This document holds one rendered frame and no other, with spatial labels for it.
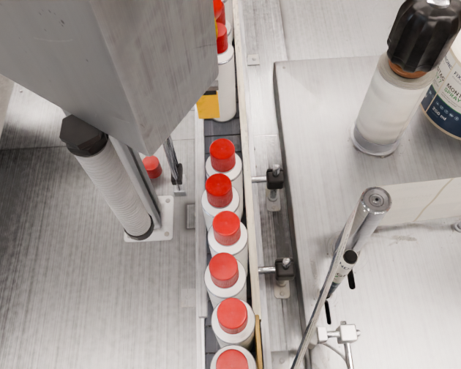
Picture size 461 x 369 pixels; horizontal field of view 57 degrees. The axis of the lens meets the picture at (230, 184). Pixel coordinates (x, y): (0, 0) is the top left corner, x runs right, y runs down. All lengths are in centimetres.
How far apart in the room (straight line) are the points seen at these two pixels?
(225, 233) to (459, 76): 49
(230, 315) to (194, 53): 28
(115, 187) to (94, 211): 44
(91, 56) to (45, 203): 65
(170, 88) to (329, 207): 50
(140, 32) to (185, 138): 64
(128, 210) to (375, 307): 42
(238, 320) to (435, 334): 35
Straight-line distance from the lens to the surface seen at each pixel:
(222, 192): 52
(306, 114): 84
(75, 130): 35
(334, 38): 106
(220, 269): 48
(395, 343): 71
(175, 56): 28
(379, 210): 55
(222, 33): 68
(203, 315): 60
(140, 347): 74
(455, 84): 82
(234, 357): 47
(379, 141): 78
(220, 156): 54
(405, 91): 68
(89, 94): 29
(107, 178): 38
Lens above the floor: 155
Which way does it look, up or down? 62 degrees down
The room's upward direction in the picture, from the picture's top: 4 degrees counter-clockwise
